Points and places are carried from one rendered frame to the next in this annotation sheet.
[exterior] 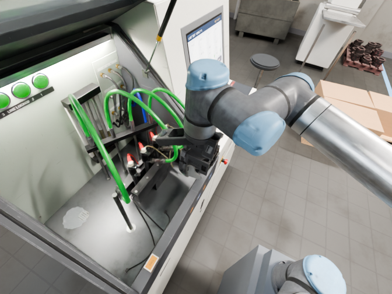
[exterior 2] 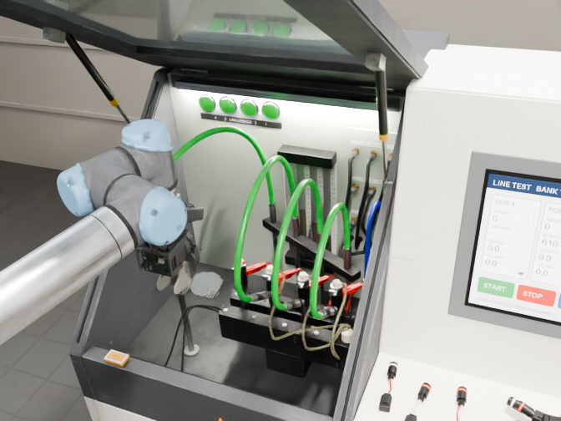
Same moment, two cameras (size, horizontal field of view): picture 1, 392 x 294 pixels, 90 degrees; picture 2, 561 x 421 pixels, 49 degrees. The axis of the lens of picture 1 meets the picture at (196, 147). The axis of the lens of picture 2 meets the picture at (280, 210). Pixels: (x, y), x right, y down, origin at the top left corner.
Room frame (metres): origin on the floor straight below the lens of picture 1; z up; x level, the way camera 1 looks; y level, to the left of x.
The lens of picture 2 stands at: (0.59, -0.89, 2.00)
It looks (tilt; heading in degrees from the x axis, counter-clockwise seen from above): 33 degrees down; 93
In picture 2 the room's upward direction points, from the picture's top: 4 degrees counter-clockwise
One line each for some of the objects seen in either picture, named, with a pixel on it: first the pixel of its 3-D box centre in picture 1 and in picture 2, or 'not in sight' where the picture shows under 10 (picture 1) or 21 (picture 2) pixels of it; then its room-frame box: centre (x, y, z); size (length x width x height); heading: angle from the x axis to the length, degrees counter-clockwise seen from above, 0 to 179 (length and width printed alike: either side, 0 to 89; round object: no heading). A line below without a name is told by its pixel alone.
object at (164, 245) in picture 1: (181, 217); (204, 408); (0.33, 0.02, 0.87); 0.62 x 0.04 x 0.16; 158
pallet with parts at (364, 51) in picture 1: (365, 52); not in sight; (4.66, -3.35, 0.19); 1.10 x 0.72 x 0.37; 160
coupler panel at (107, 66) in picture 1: (116, 91); (370, 190); (0.73, 0.40, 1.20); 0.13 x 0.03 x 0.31; 158
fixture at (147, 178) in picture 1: (153, 170); (290, 337); (0.52, 0.20, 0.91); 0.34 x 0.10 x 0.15; 158
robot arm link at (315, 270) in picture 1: (314, 280); not in sight; (0.12, -0.42, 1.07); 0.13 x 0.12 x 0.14; 138
